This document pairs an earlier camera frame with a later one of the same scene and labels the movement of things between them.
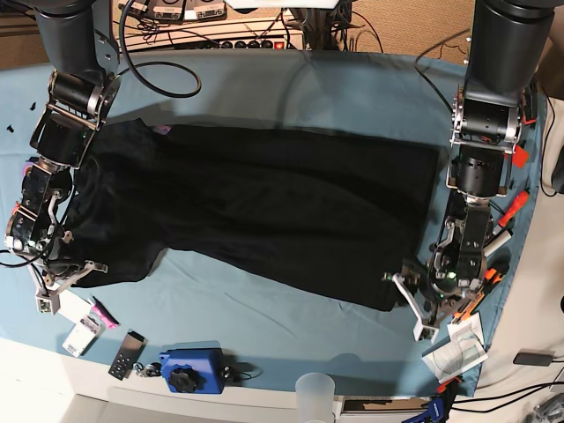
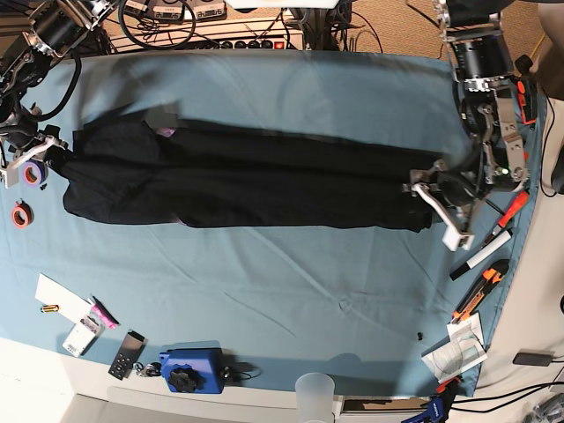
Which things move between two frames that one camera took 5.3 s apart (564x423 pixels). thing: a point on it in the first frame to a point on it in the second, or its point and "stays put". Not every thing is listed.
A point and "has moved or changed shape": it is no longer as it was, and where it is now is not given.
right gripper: [59, 273] to [47, 138]
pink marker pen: [104, 315] stays put
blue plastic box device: [193, 370] stays put
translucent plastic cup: [315, 394] stays put
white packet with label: [83, 337] stays put
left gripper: [429, 305] to [456, 189]
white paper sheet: [72, 307] stays put
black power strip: [240, 45] stays put
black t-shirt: [330, 218] has moved or changed shape
